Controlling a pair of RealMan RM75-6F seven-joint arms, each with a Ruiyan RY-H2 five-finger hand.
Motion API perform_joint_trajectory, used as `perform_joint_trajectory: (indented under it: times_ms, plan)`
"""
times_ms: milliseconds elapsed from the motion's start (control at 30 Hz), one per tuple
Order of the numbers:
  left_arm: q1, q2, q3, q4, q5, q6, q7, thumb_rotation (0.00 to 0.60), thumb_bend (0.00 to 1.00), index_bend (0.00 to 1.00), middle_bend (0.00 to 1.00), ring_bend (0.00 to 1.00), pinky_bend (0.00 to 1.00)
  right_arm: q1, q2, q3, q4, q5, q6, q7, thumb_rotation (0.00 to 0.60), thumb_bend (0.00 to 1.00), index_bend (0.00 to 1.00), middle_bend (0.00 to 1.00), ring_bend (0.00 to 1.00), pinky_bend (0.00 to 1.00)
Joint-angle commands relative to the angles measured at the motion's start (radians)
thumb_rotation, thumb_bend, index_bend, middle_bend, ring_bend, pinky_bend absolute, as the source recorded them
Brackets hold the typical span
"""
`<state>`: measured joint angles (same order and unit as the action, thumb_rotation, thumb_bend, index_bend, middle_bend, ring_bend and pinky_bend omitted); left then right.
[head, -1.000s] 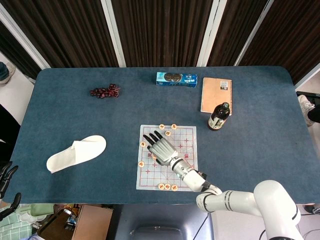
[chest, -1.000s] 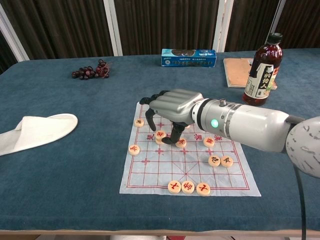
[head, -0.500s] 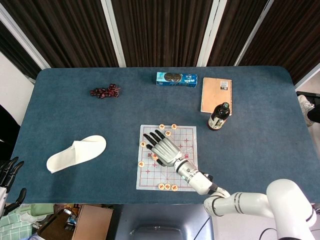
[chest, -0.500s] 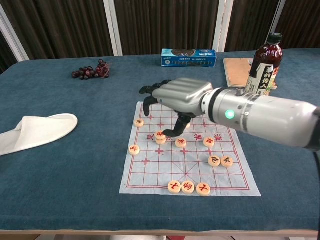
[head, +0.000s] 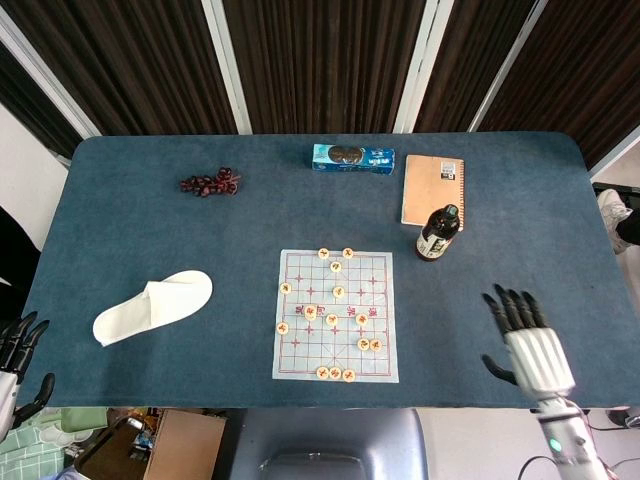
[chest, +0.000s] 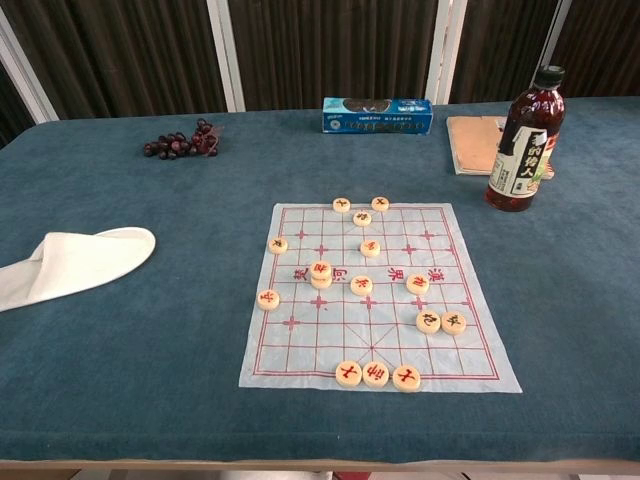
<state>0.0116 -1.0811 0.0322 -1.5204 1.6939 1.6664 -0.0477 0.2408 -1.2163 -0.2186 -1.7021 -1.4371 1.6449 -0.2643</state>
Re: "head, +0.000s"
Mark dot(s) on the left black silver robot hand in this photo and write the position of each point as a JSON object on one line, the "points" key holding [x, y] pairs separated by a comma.
{"points": [[15, 345]]}

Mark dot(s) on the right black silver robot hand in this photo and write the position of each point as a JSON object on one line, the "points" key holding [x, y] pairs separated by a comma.
{"points": [[537, 360]]}

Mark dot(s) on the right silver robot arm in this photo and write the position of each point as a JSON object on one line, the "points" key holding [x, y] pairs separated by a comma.
{"points": [[565, 440]]}

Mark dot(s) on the chinese chess board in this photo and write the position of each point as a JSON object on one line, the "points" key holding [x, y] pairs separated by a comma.
{"points": [[345, 357]]}

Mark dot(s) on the black fabric object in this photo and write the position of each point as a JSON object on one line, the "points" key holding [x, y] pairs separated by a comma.
{"points": [[15, 260]]}

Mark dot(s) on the green checked cloth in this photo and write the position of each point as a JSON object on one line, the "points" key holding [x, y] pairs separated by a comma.
{"points": [[25, 450]]}

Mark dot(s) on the dark tea bottle black cap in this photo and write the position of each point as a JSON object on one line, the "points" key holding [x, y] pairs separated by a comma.
{"points": [[435, 242]]}

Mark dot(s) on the white disposable slipper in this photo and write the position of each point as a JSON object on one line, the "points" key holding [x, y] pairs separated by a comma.
{"points": [[165, 300]]}

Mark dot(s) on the black trouser leg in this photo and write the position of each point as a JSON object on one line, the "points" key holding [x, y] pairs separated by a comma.
{"points": [[631, 230]]}

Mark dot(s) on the white sneaker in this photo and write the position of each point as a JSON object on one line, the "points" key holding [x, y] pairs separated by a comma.
{"points": [[610, 210]]}

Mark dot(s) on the blue felt tablecloth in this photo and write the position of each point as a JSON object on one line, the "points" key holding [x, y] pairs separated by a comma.
{"points": [[150, 240]]}

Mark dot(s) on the brown cardboard box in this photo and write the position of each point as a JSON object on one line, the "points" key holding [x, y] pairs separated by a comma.
{"points": [[185, 445]]}

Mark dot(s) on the brown spiral notebook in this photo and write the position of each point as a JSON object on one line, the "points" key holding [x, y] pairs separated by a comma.
{"points": [[425, 190]]}

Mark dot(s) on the dark brown pleated curtain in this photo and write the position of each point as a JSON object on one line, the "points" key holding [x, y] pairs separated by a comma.
{"points": [[30, 110], [325, 60], [140, 60], [590, 60], [465, 60]]}

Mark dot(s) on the dark purple grape bunch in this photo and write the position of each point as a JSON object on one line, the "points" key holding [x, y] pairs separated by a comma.
{"points": [[210, 182]]}

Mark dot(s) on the blue cookie box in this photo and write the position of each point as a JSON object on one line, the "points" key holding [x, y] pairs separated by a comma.
{"points": [[350, 161]]}

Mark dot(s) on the white frame post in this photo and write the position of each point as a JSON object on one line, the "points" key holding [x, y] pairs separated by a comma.
{"points": [[50, 90], [617, 150], [227, 70], [507, 65], [424, 65]]}

